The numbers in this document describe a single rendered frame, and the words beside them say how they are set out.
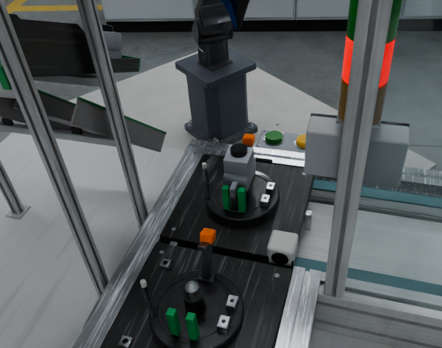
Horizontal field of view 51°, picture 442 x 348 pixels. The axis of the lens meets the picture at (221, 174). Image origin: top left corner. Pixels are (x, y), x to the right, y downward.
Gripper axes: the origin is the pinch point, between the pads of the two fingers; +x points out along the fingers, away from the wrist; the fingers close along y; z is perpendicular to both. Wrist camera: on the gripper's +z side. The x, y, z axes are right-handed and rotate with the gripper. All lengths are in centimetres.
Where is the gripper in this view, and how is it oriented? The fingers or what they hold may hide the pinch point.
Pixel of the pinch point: (237, 10)
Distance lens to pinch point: 89.6
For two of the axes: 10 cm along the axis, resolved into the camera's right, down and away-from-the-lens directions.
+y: 9.5, 1.4, -2.7
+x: 0.7, 7.6, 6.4
